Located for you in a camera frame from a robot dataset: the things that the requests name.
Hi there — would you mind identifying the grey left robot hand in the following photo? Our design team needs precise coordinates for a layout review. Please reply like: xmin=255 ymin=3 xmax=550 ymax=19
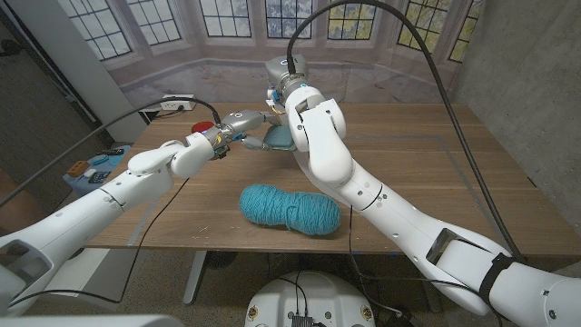
xmin=216 ymin=109 xmax=283 ymax=158

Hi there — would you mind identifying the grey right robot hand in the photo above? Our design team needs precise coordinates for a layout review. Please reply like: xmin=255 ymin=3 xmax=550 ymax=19
xmin=264 ymin=54 xmax=311 ymax=114

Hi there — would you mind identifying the teal ribbed case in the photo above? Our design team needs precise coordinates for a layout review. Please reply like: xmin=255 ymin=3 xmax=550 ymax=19
xmin=262 ymin=124 xmax=297 ymax=152

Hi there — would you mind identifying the teal yarn skein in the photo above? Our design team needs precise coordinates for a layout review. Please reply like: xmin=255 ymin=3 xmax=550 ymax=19
xmin=238 ymin=183 xmax=342 ymax=237

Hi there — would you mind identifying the printed window backdrop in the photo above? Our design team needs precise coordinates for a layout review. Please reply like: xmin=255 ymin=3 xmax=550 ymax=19
xmin=56 ymin=0 xmax=485 ymax=110

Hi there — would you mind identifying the white power strip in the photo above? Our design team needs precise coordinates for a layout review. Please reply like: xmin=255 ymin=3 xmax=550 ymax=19
xmin=158 ymin=94 xmax=198 ymax=113

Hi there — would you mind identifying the black ribbed round object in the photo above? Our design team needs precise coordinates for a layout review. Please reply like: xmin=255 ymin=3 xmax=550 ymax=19
xmin=206 ymin=251 xmax=240 ymax=270

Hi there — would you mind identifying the grey table leg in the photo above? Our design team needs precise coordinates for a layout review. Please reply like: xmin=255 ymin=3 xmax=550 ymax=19
xmin=415 ymin=272 xmax=442 ymax=313
xmin=183 ymin=251 xmax=208 ymax=305

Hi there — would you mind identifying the orange block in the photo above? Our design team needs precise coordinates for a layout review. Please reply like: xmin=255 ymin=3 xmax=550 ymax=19
xmin=66 ymin=160 xmax=91 ymax=179

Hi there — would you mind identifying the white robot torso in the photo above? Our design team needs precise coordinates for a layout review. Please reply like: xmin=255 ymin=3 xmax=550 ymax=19
xmin=244 ymin=271 xmax=377 ymax=327

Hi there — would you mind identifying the white floor platform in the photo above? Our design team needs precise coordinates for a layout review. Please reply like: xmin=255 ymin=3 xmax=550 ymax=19
xmin=44 ymin=247 xmax=149 ymax=310

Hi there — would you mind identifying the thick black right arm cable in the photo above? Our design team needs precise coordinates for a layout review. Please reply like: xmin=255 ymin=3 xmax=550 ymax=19
xmin=286 ymin=0 xmax=526 ymax=263

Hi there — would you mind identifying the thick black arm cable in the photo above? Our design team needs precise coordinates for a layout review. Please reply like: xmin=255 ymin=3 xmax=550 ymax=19
xmin=0 ymin=96 xmax=222 ymax=208
xmin=286 ymin=0 xmax=526 ymax=263

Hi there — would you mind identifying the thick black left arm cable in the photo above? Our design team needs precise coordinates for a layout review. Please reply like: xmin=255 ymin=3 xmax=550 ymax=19
xmin=0 ymin=96 xmax=222 ymax=208

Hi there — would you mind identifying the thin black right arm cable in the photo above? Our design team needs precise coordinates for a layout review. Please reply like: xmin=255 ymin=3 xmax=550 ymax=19
xmin=346 ymin=204 xmax=505 ymax=319

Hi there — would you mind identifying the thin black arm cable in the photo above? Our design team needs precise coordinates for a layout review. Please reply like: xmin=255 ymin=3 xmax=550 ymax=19
xmin=7 ymin=176 xmax=192 ymax=309
xmin=346 ymin=204 xmax=505 ymax=319

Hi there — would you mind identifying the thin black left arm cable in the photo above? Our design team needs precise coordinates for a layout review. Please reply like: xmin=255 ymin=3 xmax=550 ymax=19
xmin=7 ymin=176 xmax=192 ymax=309

